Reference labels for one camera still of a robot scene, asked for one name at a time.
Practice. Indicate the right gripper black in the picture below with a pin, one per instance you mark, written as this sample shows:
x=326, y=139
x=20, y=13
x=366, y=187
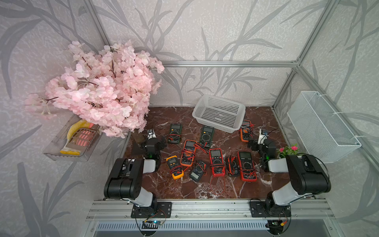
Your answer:
x=254, y=143

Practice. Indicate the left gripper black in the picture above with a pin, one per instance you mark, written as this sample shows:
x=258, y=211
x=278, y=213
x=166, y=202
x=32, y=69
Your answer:
x=142, y=143

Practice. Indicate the green multimeter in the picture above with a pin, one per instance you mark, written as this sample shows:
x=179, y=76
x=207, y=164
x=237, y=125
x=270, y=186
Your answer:
x=206, y=136
x=174, y=136

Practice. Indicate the orange black multimeter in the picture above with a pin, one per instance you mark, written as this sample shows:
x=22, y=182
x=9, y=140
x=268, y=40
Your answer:
x=246, y=131

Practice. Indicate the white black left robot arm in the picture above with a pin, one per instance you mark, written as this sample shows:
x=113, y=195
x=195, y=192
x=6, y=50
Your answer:
x=126, y=176

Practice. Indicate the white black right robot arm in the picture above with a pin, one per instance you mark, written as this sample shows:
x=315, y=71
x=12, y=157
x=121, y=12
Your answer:
x=308, y=174

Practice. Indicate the large red multimeter right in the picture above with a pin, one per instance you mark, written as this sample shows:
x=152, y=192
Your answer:
x=246, y=167

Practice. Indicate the small yellow multimeter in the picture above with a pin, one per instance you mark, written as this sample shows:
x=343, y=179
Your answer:
x=175, y=167

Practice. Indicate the orange Victor multimeter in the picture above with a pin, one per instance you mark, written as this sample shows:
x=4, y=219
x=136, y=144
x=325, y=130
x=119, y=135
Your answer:
x=188, y=153

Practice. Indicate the small black red multimeter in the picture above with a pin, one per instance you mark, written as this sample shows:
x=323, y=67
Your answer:
x=232, y=166

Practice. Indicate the small dark grey multimeter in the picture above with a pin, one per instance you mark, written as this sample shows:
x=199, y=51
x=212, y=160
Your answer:
x=198, y=171

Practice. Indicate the white plastic perforated basket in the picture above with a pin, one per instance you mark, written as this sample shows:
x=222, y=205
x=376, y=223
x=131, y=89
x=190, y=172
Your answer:
x=219, y=113

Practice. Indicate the small potted pink flowers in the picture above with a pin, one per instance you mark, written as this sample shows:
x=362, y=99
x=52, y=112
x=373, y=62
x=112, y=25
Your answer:
x=288, y=150

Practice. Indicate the pink cherry blossom tree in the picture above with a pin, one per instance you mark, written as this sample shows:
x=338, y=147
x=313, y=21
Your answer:
x=111, y=89

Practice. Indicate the yellow item on shelf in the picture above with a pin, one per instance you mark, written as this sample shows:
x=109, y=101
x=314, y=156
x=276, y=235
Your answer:
x=75, y=127

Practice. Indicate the tree trunk base plate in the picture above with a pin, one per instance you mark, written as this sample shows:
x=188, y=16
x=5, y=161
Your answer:
x=138, y=144

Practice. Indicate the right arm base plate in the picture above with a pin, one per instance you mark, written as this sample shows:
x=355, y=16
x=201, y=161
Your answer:
x=266, y=209

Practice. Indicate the white wire mesh wall basket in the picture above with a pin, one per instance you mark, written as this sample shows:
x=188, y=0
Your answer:
x=321, y=130

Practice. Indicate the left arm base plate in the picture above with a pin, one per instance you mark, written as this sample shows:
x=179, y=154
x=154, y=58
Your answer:
x=151, y=209

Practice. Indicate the clear acrylic wall shelf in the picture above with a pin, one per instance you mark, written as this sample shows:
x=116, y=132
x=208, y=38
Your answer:
x=80, y=146

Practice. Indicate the aluminium front rail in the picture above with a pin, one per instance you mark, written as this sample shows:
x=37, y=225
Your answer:
x=211, y=209

